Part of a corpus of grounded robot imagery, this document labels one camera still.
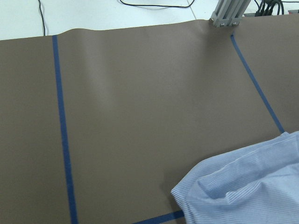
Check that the blue striped button shirt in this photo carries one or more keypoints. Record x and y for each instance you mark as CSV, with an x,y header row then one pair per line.
x,y
257,184

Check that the grey aluminium frame post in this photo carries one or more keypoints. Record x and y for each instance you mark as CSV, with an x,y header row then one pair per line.
x,y
229,12

